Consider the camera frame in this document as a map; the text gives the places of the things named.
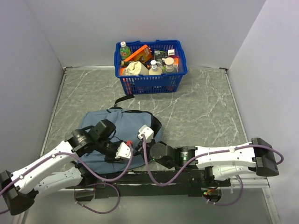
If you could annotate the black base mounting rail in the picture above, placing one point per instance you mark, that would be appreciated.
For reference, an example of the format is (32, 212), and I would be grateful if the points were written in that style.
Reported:
(138, 183)

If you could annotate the aluminium frame rail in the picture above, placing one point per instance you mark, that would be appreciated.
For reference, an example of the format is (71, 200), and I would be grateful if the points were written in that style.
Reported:
(250, 182)

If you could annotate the grey pump bottle beige cap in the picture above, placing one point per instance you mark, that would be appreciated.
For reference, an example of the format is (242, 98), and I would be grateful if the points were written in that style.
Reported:
(169, 67)

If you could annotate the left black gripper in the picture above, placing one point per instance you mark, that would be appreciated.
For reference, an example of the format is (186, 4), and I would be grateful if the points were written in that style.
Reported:
(111, 158)

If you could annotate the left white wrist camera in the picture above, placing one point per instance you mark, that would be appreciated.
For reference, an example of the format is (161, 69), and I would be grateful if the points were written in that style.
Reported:
(123, 150)

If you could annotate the blue grey backpack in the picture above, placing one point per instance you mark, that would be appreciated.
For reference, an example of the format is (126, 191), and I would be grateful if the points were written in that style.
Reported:
(128, 123)

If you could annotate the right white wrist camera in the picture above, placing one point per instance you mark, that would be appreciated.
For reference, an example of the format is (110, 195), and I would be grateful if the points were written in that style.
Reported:
(148, 133)

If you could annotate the green drink bottle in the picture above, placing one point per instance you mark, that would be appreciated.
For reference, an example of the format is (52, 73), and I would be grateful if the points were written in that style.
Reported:
(124, 50)

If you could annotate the beige pump bottle white cap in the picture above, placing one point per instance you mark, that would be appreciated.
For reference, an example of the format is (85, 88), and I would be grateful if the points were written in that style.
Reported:
(154, 68)

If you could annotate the blue plastic shopping basket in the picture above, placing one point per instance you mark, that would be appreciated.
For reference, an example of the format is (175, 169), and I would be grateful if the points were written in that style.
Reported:
(148, 84)

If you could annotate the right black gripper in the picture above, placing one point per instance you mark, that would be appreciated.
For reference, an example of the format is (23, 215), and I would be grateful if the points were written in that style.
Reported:
(139, 147)

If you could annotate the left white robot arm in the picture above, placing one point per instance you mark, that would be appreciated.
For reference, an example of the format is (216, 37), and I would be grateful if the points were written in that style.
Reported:
(60, 168)

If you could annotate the black green product box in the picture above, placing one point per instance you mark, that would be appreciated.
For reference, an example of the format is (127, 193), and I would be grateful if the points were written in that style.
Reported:
(160, 55)

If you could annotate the orange snack box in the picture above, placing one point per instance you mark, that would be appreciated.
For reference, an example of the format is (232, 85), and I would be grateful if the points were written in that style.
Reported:
(143, 54)

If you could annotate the beige crumpled paper bag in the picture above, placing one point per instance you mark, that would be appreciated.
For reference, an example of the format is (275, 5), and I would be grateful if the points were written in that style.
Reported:
(135, 69)

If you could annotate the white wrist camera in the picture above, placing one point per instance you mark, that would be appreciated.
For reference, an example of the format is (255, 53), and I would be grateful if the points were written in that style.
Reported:
(123, 150)
(148, 133)

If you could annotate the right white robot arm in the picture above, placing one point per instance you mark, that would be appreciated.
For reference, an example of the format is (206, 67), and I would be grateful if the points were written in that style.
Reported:
(219, 163)

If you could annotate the small white barcode box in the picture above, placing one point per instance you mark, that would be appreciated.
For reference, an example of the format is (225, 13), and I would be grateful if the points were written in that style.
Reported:
(171, 52)

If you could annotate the orange box in basket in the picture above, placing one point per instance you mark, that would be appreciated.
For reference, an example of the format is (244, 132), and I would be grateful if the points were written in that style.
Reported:
(176, 62)

